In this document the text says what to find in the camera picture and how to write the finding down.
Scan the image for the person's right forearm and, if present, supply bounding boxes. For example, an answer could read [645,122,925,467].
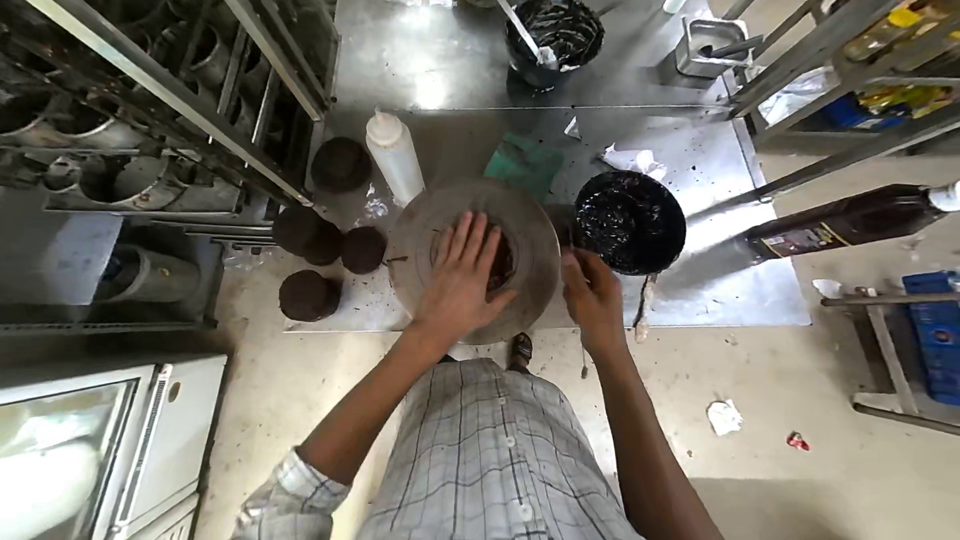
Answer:
[587,342,726,540]

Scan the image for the brown chocolate cake layer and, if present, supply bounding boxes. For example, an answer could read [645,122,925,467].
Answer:
[430,224,519,297]

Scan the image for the person's left hand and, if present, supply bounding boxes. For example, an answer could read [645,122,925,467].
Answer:
[414,210,519,348]

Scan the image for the white squeeze bottle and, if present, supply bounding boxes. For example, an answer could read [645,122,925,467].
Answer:
[366,108,426,209]

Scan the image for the person's legs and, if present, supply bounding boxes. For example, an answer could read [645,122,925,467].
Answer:
[437,332,535,376]

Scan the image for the blue crate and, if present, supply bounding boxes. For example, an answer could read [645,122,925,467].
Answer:
[901,270,960,407]

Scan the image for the person's body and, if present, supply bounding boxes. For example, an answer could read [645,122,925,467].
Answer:
[356,356,646,540]

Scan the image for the person's left forearm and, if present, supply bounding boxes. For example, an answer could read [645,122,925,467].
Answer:
[231,321,449,540]

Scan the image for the person's right hand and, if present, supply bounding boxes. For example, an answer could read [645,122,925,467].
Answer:
[561,248,625,360]

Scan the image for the chocolate-smeared stick utensil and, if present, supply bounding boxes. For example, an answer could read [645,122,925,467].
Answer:
[633,274,659,345]

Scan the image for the black bowl with chocolate smears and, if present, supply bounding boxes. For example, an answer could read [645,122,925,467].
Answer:
[505,0,606,90]

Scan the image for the metal rack with baking tins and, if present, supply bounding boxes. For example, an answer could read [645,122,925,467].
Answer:
[0,0,342,331]

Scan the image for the black bowl with glossy chocolate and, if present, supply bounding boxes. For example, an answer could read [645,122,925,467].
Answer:
[574,170,687,277]

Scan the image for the crumpled white tissue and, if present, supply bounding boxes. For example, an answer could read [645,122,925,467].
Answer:
[706,399,744,438]

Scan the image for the round grey cake turntable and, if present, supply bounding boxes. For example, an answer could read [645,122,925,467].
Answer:
[388,177,562,346]

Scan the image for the metal rack with bottles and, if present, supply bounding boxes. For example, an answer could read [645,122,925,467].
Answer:
[693,0,960,219]

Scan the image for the dark round chocolate cake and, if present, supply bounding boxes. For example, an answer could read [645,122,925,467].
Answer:
[271,204,324,258]
[278,269,342,324]
[341,225,388,276]
[310,135,373,194]
[303,218,345,267]

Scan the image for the crumpled white paper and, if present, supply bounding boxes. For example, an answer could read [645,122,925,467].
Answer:
[602,144,668,183]

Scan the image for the white spatula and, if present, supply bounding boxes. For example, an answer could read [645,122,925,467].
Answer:
[496,0,560,71]

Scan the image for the clear crumpled plastic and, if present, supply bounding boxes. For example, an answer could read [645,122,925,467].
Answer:
[364,183,396,220]

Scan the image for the dark bottle with white cap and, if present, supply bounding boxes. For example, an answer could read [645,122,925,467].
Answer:
[738,181,960,264]

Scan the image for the rectangular steel container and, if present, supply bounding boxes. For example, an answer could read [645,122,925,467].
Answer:
[675,16,751,80]

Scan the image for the metal-framed stool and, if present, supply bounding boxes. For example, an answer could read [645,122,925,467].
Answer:
[820,288,960,437]

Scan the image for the grey metal utensil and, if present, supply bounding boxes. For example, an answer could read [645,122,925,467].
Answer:
[699,34,765,60]

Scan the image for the green plastic sheet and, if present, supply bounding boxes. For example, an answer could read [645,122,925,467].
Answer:
[483,133,565,204]

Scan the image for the white refrigerator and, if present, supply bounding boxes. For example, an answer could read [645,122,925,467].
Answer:
[0,354,228,540]

